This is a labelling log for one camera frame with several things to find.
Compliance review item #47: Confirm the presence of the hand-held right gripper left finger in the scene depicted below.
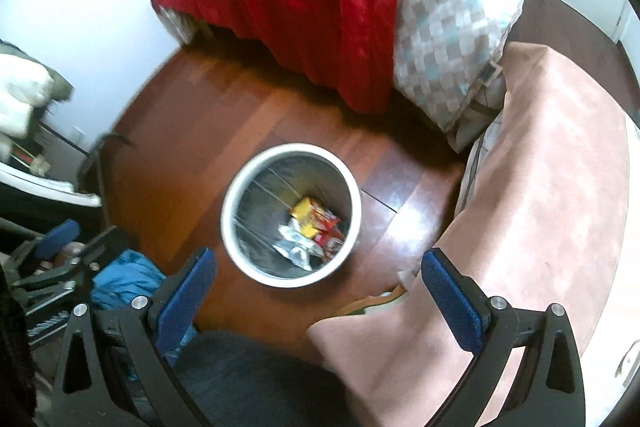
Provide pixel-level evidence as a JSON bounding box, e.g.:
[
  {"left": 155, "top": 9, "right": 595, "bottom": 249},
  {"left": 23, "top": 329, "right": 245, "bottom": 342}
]
[{"left": 51, "top": 248, "right": 218, "bottom": 427}]

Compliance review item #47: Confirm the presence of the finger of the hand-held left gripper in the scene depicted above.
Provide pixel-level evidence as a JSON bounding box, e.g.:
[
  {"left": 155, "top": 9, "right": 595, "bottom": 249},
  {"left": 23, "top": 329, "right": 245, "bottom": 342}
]
[
  {"left": 10, "top": 219, "right": 82, "bottom": 276},
  {"left": 50, "top": 229, "right": 137, "bottom": 286}
]

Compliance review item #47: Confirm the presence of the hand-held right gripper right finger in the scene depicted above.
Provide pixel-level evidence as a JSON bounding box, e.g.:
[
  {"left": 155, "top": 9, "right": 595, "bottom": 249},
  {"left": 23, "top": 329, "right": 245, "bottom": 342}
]
[{"left": 421, "top": 248, "right": 586, "bottom": 427}]

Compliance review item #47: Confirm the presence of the round white trash bin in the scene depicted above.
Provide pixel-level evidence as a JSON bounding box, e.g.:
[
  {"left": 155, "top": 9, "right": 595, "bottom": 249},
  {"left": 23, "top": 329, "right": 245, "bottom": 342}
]
[{"left": 221, "top": 144, "right": 362, "bottom": 289}]

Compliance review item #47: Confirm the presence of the white chocolate stick packet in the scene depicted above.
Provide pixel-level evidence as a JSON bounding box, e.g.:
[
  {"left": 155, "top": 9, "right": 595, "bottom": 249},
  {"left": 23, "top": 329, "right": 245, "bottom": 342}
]
[{"left": 274, "top": 222, "right": 321, "bottom": 271}]

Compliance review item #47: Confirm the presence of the person's left forearm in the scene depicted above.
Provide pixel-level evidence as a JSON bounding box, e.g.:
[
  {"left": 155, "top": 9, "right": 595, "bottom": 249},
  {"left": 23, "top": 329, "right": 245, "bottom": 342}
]
[{"left": 0, "top": 264, "right": 39, "bottom": 427}]

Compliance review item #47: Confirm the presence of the blue cloth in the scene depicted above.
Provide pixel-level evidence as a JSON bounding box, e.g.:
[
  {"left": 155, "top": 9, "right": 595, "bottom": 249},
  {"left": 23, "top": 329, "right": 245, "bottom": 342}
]
[{"left": 92, "top": 249, "right": 199, "bottom": 359}]

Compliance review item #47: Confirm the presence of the pink table cloth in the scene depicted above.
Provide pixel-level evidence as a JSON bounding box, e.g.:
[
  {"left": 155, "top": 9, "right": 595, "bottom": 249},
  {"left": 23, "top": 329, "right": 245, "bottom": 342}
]
[{"left": 306, "top": 41, "right": 632, "bottom": 427}]

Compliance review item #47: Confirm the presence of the wooden bed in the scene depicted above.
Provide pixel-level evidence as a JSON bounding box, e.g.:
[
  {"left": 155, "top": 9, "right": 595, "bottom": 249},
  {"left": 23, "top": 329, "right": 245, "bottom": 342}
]
[{"left": 151, "top": 0, "right": 532, "bottom": 152}]

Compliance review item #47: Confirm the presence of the checkered bed sheet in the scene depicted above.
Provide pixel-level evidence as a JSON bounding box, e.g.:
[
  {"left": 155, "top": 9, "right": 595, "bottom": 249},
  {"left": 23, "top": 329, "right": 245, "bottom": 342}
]
[{"left": 392, "top": 0, "right": 532, "bottom": 136}]

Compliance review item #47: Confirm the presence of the red blanket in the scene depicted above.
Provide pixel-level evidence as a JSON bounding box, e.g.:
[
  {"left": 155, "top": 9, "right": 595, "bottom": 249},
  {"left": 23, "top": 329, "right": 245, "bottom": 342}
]
[{"left": 151, "top": 0, "right": 417, "bottom": 114}]

